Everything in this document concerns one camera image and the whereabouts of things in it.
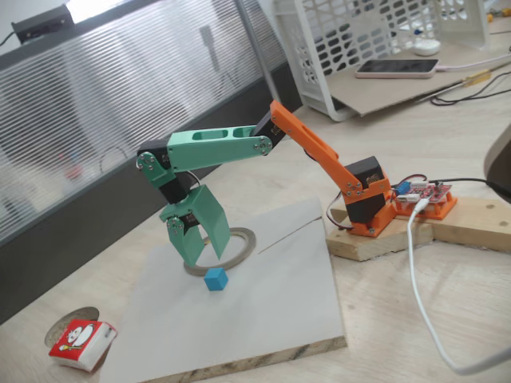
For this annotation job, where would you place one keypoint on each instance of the green gripper black servo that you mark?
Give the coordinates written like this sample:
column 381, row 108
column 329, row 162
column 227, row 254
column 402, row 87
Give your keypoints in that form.
column 200, row 207

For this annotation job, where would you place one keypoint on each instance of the small blue cube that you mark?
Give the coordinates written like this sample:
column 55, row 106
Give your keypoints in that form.
column 215, row 281

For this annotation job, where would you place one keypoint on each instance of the red and white carton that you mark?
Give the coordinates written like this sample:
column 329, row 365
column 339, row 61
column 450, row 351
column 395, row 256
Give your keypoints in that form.
column 76, row 339

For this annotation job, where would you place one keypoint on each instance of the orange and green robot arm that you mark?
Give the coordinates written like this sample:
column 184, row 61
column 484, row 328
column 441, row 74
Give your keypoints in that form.
column 215, row 153

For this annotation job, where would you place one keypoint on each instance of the black box device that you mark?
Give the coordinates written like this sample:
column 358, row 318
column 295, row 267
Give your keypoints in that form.
column 44, row 22

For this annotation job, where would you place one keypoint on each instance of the grey painted plywood board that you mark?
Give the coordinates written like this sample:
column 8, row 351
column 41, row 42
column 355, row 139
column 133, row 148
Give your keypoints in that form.
column 259, row 303

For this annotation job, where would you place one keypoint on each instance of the ribbed glass desk partition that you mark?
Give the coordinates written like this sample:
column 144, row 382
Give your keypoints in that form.
column 120, row 119

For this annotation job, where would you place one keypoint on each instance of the wooden base block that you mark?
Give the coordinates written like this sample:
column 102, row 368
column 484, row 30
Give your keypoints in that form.
column 379, row 247

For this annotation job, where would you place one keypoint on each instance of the red controller circuit board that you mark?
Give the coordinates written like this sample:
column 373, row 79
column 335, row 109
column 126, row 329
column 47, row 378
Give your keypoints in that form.
column 435, row 192

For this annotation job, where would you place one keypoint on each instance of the orange printed board holder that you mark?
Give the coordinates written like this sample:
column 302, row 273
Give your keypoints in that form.
column 443, row 210

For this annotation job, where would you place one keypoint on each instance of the brown cardboard sheet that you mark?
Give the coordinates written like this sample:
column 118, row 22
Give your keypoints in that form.
column 399, row 91

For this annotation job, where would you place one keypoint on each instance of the smartphone with pink case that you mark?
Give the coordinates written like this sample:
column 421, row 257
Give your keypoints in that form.
column 395, row 68

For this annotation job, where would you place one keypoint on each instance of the wooden base plank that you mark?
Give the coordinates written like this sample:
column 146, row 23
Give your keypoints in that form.
column 479, row 223

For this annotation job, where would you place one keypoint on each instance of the white earbud case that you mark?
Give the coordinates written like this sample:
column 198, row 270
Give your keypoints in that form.
column 427, row 48

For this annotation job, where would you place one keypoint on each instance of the dark rounded object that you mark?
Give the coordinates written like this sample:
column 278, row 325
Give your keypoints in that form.
column 501, row 167

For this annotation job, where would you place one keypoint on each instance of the white perforated plastic basket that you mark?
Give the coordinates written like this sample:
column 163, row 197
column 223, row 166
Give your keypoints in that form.
column 483, row 28

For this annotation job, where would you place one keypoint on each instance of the grey metal partition post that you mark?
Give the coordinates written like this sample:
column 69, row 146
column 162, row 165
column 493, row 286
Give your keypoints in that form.
column 255, row 40

